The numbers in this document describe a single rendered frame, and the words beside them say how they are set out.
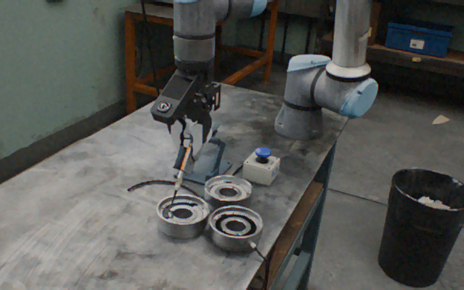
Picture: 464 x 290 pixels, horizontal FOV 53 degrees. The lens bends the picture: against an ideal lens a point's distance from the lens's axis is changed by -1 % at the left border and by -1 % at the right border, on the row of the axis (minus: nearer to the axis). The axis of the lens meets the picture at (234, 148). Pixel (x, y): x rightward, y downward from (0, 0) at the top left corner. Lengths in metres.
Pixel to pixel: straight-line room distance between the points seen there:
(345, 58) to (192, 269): 0.67
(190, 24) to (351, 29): 0.50
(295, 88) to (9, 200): 0.79
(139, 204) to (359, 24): 0.67
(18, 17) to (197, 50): 1.90
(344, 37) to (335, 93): 0.15
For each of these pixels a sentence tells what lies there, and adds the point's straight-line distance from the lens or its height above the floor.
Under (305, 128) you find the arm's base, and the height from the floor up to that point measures 0.84.
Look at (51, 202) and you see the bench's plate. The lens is 1.06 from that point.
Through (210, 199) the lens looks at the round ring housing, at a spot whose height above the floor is 0.83.
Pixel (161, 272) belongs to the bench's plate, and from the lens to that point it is 0.86.
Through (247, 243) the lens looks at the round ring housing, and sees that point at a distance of 0.90.
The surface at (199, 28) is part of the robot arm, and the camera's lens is 0.84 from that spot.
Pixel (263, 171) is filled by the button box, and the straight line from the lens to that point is 1.11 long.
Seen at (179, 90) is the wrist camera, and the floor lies 1.08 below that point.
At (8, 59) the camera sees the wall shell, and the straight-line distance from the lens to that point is 2.67.
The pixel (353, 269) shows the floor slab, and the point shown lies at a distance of 2.23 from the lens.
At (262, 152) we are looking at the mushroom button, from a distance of 1.12.
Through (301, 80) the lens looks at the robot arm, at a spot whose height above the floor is 0.97.
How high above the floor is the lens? 1.37
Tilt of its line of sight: 26 degrees down
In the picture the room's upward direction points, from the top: 5 degrees clockwise
